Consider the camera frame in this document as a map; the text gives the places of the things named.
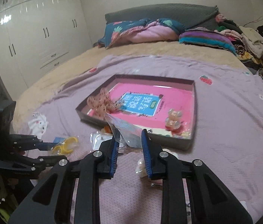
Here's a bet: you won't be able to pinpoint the clear plastic jewelry bag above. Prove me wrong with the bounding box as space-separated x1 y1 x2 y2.
105 113 142 154

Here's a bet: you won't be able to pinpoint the teal pink strawberry quilt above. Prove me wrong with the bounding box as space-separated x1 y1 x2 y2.
95 18 186 49

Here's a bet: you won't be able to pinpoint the white cloud hair claw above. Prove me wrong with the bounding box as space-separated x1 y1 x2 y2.
136 148 178 178

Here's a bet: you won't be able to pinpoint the pink dotted mesh scrunchie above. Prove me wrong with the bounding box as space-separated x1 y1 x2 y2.
87 88 123 119

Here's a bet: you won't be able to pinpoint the pile of clothes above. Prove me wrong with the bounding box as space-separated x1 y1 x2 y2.
215 14 263 79

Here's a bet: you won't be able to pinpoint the white glossy wardrobe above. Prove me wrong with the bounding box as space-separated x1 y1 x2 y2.
0 0 92 100

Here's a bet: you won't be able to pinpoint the dark grey headboard cushion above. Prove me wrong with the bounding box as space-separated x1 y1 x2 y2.
105 4 219 30

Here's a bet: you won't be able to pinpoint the peach bear hair clips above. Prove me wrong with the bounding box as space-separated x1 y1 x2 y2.
165 108 182 130

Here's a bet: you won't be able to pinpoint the dark shallow tray box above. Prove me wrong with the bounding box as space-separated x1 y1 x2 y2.
75 74 198 151

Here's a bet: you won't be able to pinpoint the purple striped pillow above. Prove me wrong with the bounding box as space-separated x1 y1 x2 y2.
179 28 237 56

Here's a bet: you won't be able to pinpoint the small white packet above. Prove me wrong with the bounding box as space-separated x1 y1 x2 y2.
90 131 113 151

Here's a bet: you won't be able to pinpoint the yellow hair ring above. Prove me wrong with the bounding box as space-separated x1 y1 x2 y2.
51 136 79 156

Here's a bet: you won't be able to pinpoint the pink booklet in tray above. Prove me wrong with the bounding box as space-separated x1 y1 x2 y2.
87 82 194 137

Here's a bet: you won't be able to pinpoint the tan bed sheet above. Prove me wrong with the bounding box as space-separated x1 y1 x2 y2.
13 41 247 132

